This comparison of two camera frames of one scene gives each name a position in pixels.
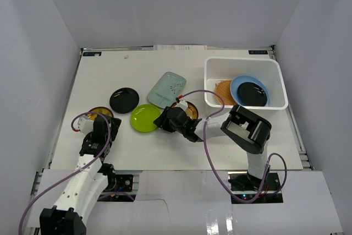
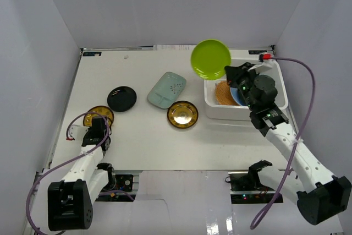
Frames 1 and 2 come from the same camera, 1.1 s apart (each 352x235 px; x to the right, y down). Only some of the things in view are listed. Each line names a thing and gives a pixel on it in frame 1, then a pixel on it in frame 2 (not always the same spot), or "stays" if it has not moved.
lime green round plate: (143, 116) to (209, 58)
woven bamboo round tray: (223, 88) stays
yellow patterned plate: (93, 112) stays
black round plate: (124, 100) stays
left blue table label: (92, 54) stays
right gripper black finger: (160, 121) to (234, 74)
